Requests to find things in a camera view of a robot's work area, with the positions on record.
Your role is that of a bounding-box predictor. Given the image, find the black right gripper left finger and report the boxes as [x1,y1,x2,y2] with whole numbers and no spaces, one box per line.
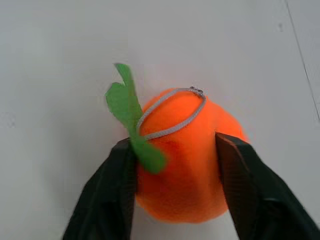
[62,138,138,240]

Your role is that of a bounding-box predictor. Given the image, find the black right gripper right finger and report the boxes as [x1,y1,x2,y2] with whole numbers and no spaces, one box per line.
[215,131,320,240]

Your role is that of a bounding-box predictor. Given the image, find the orange plush fruit toy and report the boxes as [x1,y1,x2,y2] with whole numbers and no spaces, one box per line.
[104,63,250,225]

